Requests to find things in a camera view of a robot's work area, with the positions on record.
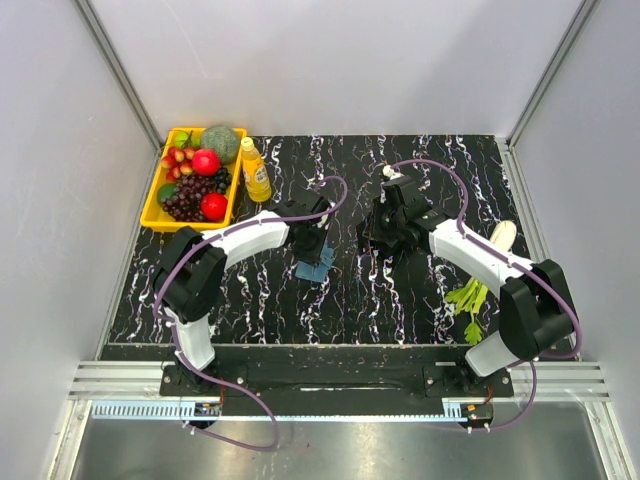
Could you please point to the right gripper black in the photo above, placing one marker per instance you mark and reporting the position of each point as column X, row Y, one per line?
column 373, row 231

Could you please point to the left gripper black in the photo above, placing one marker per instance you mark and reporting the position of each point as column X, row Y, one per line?
column 314, row 256

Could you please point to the blue card holder wallet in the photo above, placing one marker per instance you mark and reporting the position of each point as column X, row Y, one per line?
column 316, row 272

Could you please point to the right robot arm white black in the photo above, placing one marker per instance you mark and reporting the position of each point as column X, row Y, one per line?
column 535, row 306

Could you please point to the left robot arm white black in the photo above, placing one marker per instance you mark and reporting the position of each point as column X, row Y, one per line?
column 188, row 277

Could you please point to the yellow juice bottle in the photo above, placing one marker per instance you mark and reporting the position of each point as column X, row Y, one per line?
column 256, row 177

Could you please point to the red apple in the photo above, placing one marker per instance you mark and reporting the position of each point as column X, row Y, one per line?
column 213, row 207

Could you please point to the white celery stalk with leaves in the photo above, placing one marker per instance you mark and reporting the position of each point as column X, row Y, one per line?
column 470, row 298

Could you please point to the dark purple grape bunch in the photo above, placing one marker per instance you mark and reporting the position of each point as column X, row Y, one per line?
column 184, row 205

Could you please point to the green melon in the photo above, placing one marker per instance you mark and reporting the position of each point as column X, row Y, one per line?
column 223, row 140

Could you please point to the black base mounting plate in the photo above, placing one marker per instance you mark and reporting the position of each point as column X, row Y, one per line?
column 425, row 370

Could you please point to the green avocado fruit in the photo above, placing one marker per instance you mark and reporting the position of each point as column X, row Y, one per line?
column 165, row 192

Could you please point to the small red fruit cluster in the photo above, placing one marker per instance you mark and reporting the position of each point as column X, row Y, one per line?
column 176, row 163

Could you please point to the yellow plastic tray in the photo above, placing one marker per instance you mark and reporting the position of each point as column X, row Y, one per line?
column 154, row 218

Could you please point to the green lime fruit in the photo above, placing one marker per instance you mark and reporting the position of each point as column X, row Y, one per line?
column 183, row 139

